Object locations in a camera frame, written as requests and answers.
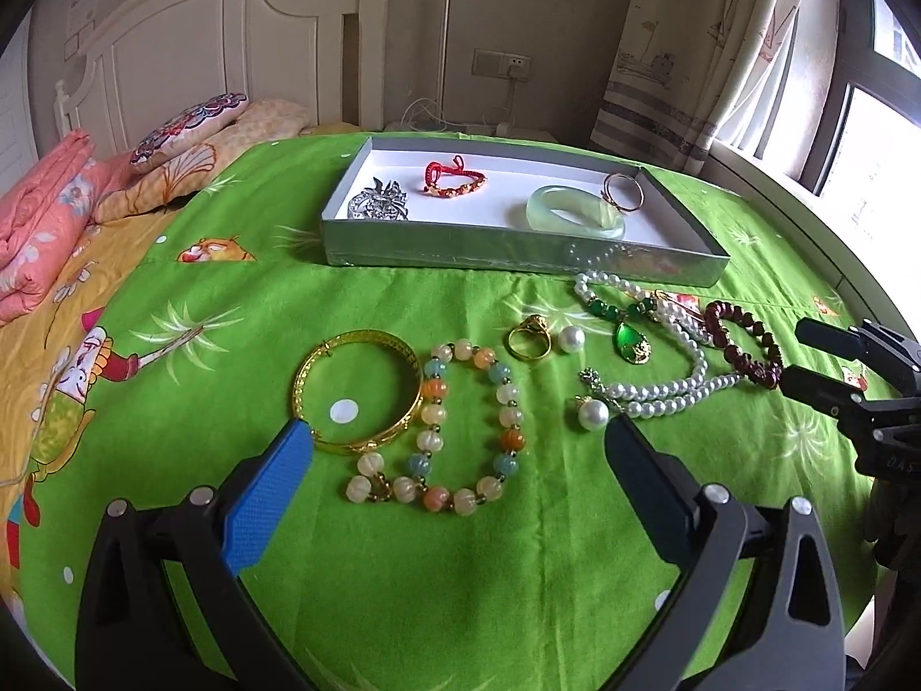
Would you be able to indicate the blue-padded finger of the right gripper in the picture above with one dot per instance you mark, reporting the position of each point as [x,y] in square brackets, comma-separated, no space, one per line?
[839,342]

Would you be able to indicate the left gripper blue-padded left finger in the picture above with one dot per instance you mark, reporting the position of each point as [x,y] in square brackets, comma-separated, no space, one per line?
[269,483]

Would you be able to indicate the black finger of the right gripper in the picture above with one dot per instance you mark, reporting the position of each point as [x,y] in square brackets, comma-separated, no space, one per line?
[821,393]

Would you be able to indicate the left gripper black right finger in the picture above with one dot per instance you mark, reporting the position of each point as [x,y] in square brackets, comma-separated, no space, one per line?
[660,489]

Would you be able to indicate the gold bangle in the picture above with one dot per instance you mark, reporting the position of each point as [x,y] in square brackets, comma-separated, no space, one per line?
[358,391]

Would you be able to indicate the white pearl necklace green pendant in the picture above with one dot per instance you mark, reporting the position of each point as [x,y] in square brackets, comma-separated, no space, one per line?
[661,363]

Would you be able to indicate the pale green jade bangle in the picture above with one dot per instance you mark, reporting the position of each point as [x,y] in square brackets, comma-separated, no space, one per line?
[571,212]

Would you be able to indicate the silver rhinestone brooch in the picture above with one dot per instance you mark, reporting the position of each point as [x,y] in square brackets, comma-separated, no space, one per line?
[382,202]

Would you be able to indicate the grey white jewelry tray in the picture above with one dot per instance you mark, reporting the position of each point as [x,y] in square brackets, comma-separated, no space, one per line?
[467,209]

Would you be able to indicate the grey gloved right hand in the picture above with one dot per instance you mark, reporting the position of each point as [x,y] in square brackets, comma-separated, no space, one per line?
[892,526]

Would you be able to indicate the white pearl earring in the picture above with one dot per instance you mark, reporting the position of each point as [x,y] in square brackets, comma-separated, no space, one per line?
[591,414]
[571,339]

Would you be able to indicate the dark framed window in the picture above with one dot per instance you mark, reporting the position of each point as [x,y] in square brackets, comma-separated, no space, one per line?
[863,167]

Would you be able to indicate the green cartoon print cloth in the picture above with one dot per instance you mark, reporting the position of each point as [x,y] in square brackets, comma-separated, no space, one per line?
[188,369]

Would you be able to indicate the yellow floral bed sheet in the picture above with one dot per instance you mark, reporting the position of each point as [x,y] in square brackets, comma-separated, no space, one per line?
[39,432]

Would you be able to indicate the peach quilted pillow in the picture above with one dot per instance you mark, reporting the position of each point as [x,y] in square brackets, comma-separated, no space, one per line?
[196,168]

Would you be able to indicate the white patterned curtain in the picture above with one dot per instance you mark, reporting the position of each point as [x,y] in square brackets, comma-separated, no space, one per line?
[681,69]

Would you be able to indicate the white bedside table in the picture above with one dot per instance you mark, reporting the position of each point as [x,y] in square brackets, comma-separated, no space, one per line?
[504,130]

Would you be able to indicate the pink folded quilt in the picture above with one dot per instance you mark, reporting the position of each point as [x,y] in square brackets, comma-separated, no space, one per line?
[45,214]

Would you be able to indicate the embroidered round cushion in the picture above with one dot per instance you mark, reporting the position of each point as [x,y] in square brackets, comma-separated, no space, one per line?
[191,126]

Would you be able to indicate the white slim desk lamp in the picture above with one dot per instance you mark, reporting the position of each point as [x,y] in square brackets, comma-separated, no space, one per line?
[442,64]

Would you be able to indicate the white wooden headboard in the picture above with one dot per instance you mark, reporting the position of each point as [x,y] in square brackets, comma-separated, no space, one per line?
[152,58]

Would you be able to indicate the wall power socket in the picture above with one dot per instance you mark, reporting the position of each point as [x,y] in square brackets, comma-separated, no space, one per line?
[500,65]

